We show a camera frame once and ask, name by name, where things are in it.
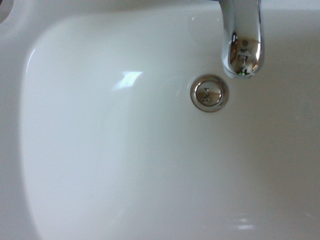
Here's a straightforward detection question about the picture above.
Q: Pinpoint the chrome drain stopper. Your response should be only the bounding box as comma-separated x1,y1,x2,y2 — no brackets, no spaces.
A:
190,73,230,113

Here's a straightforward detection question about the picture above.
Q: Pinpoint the white sink vanity top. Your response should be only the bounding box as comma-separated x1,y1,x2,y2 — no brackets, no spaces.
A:
0,0,320,240

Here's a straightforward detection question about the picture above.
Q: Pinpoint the chrome faucet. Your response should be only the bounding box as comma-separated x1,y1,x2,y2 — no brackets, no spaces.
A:
219,0,266,80

